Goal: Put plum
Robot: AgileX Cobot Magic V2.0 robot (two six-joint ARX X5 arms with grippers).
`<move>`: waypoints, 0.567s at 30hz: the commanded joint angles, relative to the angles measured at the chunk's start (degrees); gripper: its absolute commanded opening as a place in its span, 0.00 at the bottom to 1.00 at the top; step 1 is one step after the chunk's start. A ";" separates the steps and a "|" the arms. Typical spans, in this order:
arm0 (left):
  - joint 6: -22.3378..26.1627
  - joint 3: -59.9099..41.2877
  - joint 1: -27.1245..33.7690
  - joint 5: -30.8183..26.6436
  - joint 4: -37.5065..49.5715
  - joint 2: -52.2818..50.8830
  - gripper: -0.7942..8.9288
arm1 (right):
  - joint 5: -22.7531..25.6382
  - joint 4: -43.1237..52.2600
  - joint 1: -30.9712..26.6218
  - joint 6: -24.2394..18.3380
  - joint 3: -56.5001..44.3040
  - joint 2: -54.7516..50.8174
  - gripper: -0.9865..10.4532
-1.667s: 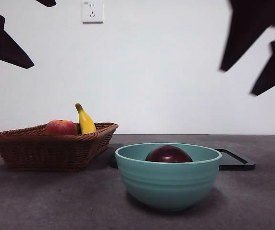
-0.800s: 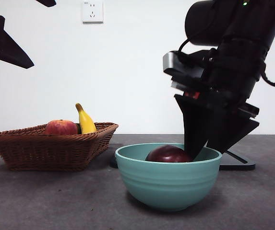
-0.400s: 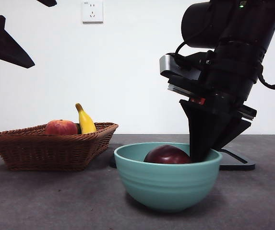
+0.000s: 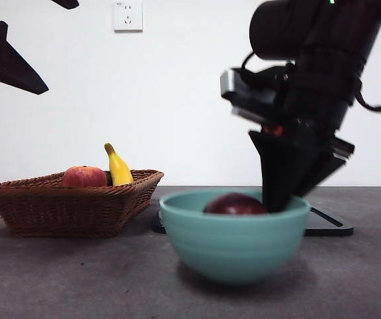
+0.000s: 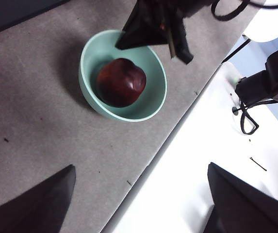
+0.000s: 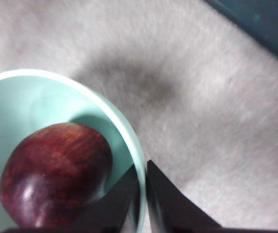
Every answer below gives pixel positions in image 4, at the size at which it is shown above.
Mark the black rectangular tray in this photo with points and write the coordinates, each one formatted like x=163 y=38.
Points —
x=330 y=229

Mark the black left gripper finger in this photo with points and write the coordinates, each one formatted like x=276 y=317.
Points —
x=7 y=63
x=66 y=3

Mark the red yellow apple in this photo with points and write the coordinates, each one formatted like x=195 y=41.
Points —
x=83 y=177

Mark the yellow banana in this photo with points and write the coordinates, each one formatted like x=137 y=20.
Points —
x=118 y=169

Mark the teal ribbed bowl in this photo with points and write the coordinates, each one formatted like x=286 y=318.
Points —
x=233 y=249

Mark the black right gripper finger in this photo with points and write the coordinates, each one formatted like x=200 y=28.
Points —
x=323 y=169
x=276 y=172

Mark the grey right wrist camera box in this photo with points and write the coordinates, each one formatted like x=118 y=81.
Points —
x=243 y=89

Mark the white wall socket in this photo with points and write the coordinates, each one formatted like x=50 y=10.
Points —
x=128 y=16

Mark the brown wicker basket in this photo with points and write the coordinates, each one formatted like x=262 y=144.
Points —
x=60 y=212

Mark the dark red plum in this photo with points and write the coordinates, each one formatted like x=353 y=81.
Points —
x=233 y=204

